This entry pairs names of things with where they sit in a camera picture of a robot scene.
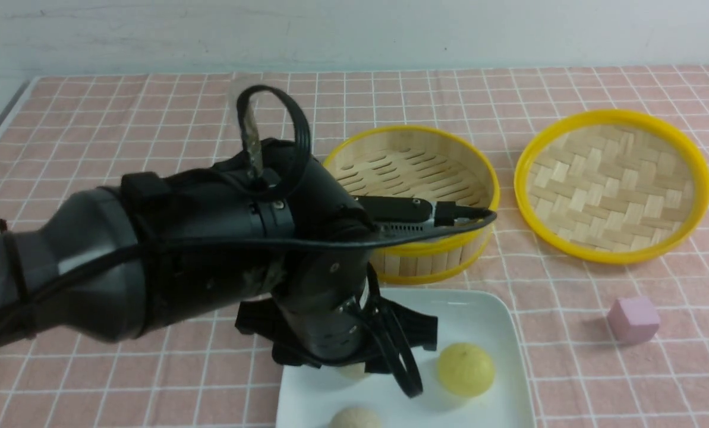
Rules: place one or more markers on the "white square plate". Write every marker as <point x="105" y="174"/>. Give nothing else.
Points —
<point x="310" y="397"/>

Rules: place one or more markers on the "pink checkered tablecloth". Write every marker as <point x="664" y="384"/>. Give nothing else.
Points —
<point x="68" y="133"/>

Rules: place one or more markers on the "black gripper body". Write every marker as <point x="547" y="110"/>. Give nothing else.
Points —
<point x="339" y="323"/>

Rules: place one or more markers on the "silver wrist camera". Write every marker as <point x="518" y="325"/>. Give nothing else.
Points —
<point x="412" y="219"/>

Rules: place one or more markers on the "yellow-rimmed woven steamer lid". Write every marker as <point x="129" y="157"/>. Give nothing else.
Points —
<point x="612" y="186"/>

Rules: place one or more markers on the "white steamed bun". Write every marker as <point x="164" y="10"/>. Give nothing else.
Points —
<point x="355" y="372"/>
<point x="355" y="417"/>

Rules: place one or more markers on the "yellow steamed bun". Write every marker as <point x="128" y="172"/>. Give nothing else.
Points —
<point x="465" y="369"/>

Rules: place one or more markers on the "yellow-rimmed bamboo steamer basket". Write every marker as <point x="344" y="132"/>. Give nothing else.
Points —
<point x="413" y="161"/>

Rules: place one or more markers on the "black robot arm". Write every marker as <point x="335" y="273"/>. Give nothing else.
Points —
<point x="288" y="244"/>

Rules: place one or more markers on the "pink wooden cube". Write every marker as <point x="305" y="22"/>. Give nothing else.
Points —
<point x="633" y="320"/>

